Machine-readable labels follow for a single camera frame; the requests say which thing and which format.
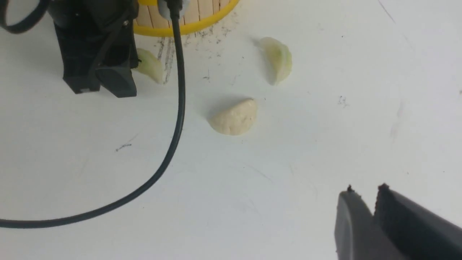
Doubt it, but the green dumpling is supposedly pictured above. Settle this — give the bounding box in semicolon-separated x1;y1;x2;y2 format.
136;48;164;84
257;37;293;86

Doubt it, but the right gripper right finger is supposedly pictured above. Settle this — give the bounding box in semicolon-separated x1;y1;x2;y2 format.
374;184;462;260

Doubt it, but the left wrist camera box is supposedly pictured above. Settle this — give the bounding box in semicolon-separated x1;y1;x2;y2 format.
157;0;190;20

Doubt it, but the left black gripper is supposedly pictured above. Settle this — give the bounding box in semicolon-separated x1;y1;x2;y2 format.
47;0;139;98

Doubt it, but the black left camera cable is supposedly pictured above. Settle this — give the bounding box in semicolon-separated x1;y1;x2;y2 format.
0;0;186;229

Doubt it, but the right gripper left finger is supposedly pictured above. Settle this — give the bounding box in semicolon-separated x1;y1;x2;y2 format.
334;185;410;260

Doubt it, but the white dumpling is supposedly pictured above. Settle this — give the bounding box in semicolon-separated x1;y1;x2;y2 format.
208;99;258;135

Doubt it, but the bamboo steamer tray yellow rim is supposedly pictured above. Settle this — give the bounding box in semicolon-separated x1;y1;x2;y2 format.
133;0;239;37

